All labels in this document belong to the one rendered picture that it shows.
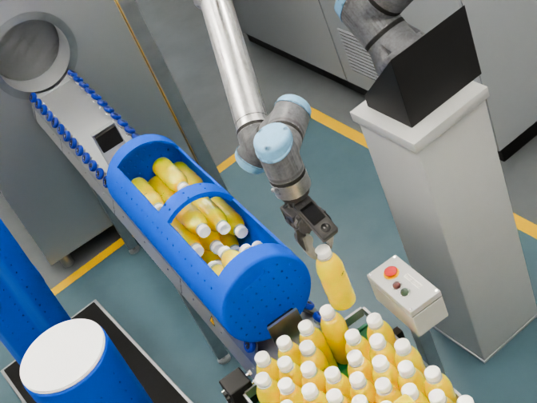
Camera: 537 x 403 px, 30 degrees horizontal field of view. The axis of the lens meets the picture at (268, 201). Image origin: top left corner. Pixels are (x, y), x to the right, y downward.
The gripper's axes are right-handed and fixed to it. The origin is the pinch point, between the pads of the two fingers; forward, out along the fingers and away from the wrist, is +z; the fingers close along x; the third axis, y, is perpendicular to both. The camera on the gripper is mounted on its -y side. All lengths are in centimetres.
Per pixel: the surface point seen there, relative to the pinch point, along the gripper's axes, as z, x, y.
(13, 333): 83, 84, 154
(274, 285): 20.9, 9.6, 22.6
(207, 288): 16.3, 24.9, 32.2
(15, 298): 68, 75, 152
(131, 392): 50, 58, 51
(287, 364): 23.6, 21.3, -1.5
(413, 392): 23.5, 3.5, -32.4
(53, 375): 30, 74, 55
